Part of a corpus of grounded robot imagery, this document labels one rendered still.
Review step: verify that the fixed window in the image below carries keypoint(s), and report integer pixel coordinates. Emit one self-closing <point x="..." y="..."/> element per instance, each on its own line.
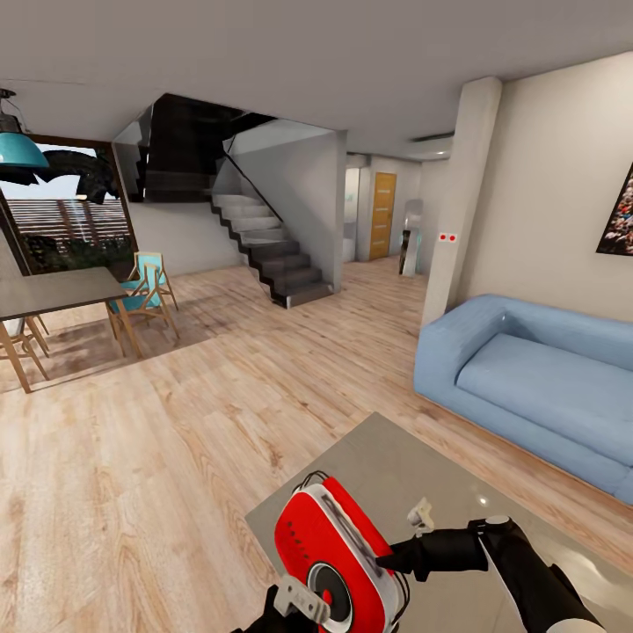
<point x="72" y="214"/>

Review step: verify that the coffee table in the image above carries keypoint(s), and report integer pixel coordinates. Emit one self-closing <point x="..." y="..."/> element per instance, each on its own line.
<point x="386" y="470"/>

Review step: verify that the stairs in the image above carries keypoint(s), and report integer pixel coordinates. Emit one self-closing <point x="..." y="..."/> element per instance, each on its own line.
<point x="180" y="151"/>

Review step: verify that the radio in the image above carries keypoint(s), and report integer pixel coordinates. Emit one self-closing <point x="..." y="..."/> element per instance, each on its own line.
<point x="330" y="545"/>

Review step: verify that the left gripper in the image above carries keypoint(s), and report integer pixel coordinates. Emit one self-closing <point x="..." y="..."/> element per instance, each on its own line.
<point x="273" y="621"/>

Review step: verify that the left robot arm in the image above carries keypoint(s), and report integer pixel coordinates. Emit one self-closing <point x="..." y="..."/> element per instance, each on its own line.
<point x="291" y="608"/>

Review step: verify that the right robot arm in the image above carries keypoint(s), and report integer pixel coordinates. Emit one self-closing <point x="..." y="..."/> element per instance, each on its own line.
<point x="542" y="596"/>

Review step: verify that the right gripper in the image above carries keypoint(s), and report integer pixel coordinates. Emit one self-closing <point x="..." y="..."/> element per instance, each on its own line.
<point x="432" y="552"/>

